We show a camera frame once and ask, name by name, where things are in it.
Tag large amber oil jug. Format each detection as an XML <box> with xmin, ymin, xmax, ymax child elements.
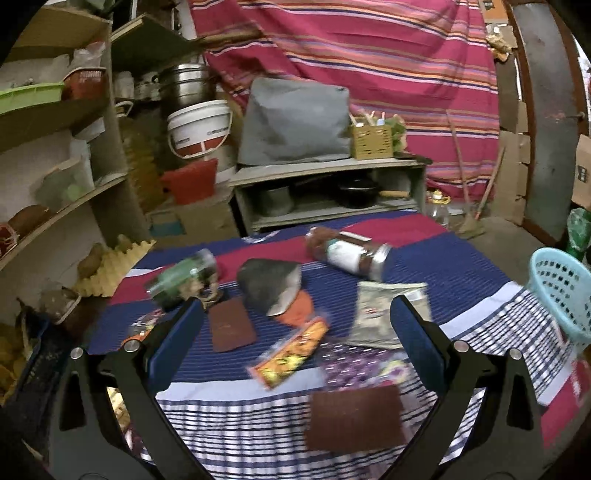
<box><xmin>115</xmin><ymin>100</ymin><xmax>165</xmax><ymax>213</ymax></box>

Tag beige printed snack wrapper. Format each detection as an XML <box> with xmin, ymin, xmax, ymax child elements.
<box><xmin>346</xmin><ymin>281</ymin><xmax>431</xmax><ymax>350</ymax></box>

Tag yellow utensil holder box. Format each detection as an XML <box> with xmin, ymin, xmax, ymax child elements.
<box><xmin>351</xmin><ymin>124</ymin><xmax>394</xmax><ymax>160</ymax></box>

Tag red striped curtain cloth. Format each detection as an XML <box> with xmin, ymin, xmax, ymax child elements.
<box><xmin>189</xmin><ymin>1</ymin><xmax>500</xmax><ymax>199</ymax></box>

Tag light blue plastic basket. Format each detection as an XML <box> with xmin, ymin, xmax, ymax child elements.
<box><xmin>527</xmin><ymin>247</ymin><xmax>591</xmax><ymax>353</ymax></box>

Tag green plastic tray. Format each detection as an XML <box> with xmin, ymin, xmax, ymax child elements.
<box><xmin>0</xmin><ymin>82</ymin><xmax>64</xmax><ymax>115</ymax></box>

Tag white plastic bucket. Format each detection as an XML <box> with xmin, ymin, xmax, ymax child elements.
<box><xmin>166</xmin><ymin>100</ymin><xmax>232</xmax><ymax>160</ymax></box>

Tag orange yellow candy wrapper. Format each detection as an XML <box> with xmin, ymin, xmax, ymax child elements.
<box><xmin>247</xmin><ymin>316</ymin><xmax>329</xmax><ymax>390</ymax></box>

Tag green label clear jar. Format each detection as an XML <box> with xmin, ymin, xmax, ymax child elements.
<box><xmin>144</xmin><ymin>249</ymin><xmax>219</xmax><ymax>311</ymax></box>

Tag wooden handled broom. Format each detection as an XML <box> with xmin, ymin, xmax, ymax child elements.
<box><xmin>446</xmin><ymin>110</ymin><xmax>485</xmax><ymax>240</ymax></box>

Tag brown spice jar silver lid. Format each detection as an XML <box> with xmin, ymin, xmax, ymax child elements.
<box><xmin>304</xmin><ymin>226</ymin><xmax>392</xmax><ymax>282</ymax></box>

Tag purple candy blister pack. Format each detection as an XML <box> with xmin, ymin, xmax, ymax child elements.
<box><xmin>318</xmin><ymin>341</ymin><xmax>412</xmax><ymax>391</ymax></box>

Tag black pan wooden handle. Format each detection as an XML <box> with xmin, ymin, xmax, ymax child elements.
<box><xmin>332</xmin><ymin>178</ymin><xmax>411</xmax><ymax>209</ymax></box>

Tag brown scouring pad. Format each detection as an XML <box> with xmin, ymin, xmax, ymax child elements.
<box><xmin>208</xmin><ymin>297</ymin><xmax>256</xmax><ymax>353</ymax></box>

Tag grey low shelf unit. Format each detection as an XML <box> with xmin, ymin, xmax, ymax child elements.
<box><xmin>229</xmin><ymin>154</ymin><xmax>431</xmax><ymax>234</ymax></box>

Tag dark grey foil pouch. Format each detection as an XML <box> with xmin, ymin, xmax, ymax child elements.
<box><xmin>236</xmin><ymin>258</ymin><xmax>301</xmax><ymax>317</ymax></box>

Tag red mesh basket on shelf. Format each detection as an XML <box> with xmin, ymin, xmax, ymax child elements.
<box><xmin>62</xmin><ymin>67</ymin><xmax>107</xmax><ymax>100</ymax></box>

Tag wooden wall shelf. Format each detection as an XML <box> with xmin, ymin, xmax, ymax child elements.
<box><xmin>1</xmin><ymin>2</ymin><xmax>149</xmax><ymax>309</ymax></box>

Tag dark red scouring pad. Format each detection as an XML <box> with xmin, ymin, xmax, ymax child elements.
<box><xmin>304</xmin><ymin>385</ymin><xmax>406</xmax><ymax>454</ymax></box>

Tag clear oil bottle yellow cap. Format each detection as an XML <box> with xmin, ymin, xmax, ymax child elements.
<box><xmin>426</xmin><ymin>190</ymin><xmax>451</xmax><ymax>228</ymax></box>

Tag striped plaid tablecloth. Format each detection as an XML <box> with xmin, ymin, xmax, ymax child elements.
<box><xmin>85</xmin><ymin>210</ymin><xmax>588</xmax><ymax>480</ymax></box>

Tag yellow egg carton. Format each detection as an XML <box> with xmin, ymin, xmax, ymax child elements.
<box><xmin>72</xmin><ymin>240</ymin><xmax>155</xmax><ymax>298</ymax></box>

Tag red plastic basket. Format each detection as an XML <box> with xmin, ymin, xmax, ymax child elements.
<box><xmin>160</xmin><ymin>159</ymin><xmax>217</xmax><ymax>205</ymax></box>

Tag stainless steel pot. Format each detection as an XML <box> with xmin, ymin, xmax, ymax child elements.
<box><xmin>158</xmin><ymin>63</ymin><xmax>215</xmax><ymax>114</ymax></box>

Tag grey cloth bag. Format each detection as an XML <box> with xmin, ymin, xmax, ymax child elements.
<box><xmin>238</xmin><ymin>77</ymin><xmax>351</xmax><ymax>167</ymax></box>

